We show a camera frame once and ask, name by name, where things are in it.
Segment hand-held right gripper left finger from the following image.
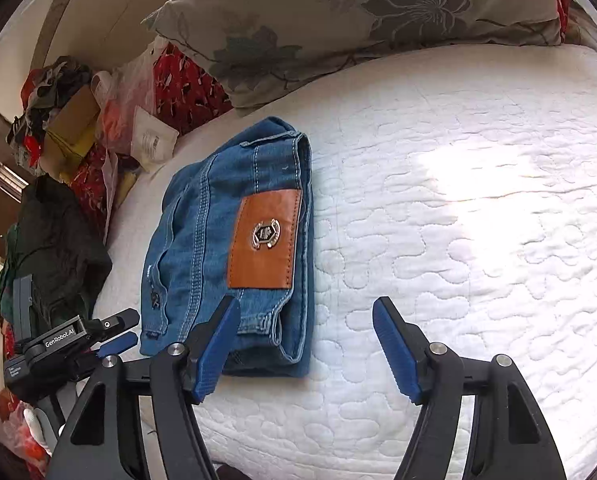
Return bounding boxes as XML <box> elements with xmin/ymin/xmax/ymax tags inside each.
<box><xmin>48</xmin><ymin>295</ymin><xmax>242</xmax><ymax>480</ymax></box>

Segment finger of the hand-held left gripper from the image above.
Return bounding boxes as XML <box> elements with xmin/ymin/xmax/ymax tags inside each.
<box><xmin>96</xmin><ymin>331</ymin><xmax>140</xmax><ymax>359</ymax></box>
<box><xmin>101</xmin><ymin>308</ymin><xmax>141</xmax><ymax>335</ymax></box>

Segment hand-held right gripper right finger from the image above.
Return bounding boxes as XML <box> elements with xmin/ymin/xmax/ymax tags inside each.
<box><xmin>372</xmin><ymin>296</ymin><xmax>569</xmax><ymax>480</ymax></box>

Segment blue denim pants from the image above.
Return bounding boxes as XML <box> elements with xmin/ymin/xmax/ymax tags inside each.
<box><xmin>139</xmin><ymin>116</ymin><xmax>315</xmax><ymax>379</ymax></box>

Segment person's left hand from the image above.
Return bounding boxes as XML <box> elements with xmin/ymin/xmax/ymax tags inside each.
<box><xmin>22</xmin><ymin>406</ymin><xmax>63</xmax><ymax>450</ymax></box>

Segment dark green cloth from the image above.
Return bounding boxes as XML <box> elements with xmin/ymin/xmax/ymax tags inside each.
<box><xmin>0</xmin><ymin>175</ymin><xmax>114</xmax><ymax>327</ymax></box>

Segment white quilted bed cover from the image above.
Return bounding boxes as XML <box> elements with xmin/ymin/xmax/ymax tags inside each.
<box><xmin>93</xmin><ymin>42</ymin><xmax>597</xmax><ymax>480</ymax></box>

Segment white flat packet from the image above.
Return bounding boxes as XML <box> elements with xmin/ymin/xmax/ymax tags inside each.
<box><xmin>128</xmin><ymin>106</ymin><xmax>180</xmax><ymax>172</ymax></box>

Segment yellow cardboard box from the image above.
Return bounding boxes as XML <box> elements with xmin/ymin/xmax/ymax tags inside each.
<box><xmin>41</xmin><ymin>85</ymin><xmax>102</xmax><ymax>182</ymax></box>

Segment clear plastic bag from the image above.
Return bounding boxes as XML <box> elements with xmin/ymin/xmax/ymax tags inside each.
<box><xmin>91</xmin><ymin>50</ymin><xmax>160</xmax><ymax>157</ymax></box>

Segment pile of mixed clothes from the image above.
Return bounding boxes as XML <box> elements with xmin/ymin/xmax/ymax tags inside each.
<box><xmin>6</xmin><ymin>57</ymin><xmax>95</xmax><ymax>171</ymax></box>

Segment beige floral pillow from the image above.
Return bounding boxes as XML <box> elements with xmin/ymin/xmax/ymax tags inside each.
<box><xmin>142</xmin><ymin>0</ymin><xmax>565</xmax><ymax>112</ymax></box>

